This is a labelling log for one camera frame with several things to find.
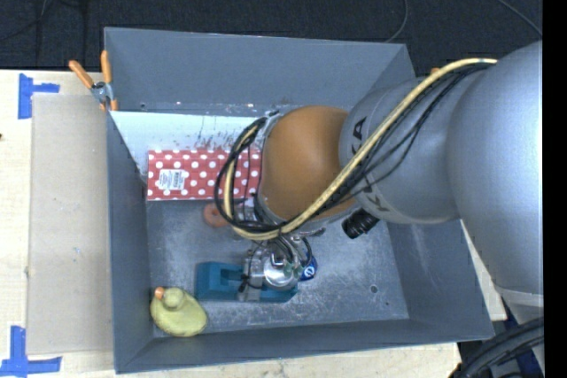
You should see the orange ring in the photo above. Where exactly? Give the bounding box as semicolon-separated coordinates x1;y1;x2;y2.
203;204;232;229

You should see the blue and white round thing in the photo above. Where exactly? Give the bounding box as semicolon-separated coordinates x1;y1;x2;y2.
299;255;319;282

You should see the yellow rubber duck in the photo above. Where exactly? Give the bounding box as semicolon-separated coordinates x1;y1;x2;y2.
149;286;209;339

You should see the grey metal bin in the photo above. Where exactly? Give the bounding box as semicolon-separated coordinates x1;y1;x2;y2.
102;27;497;375

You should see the red white-dotted box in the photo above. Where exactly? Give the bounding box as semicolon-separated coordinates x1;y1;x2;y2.
145;149;264;202

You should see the pale wood flat board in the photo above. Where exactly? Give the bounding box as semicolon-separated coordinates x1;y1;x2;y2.
25;92;117;356

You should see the teal blue block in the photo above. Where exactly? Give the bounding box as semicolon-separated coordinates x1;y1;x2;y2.
194;261;299;305

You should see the black cylinder on white bracket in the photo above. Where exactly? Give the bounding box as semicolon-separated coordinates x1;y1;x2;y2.
340;207;382;241

